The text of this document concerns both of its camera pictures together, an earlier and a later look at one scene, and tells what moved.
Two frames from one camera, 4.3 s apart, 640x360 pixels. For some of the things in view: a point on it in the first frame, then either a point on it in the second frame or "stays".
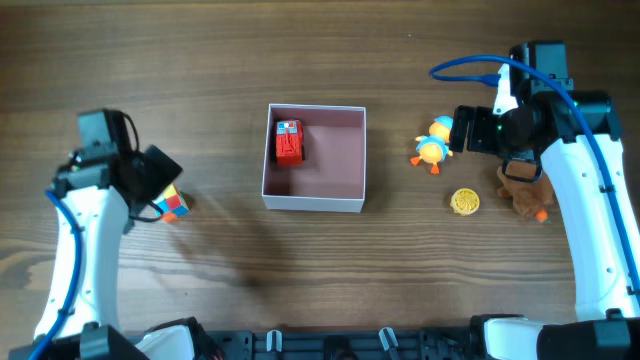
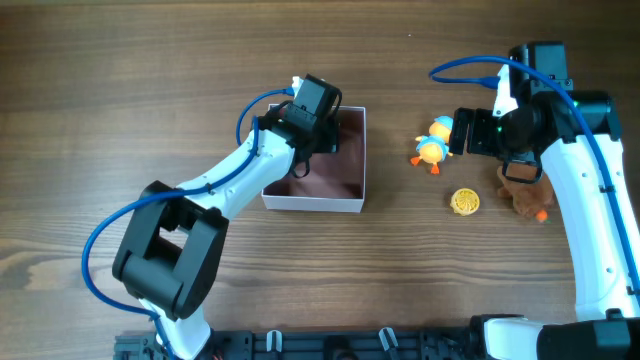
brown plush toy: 529,198 stays
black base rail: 351,345 stays
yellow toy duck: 434,147 stays
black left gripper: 163,170 to 329,130
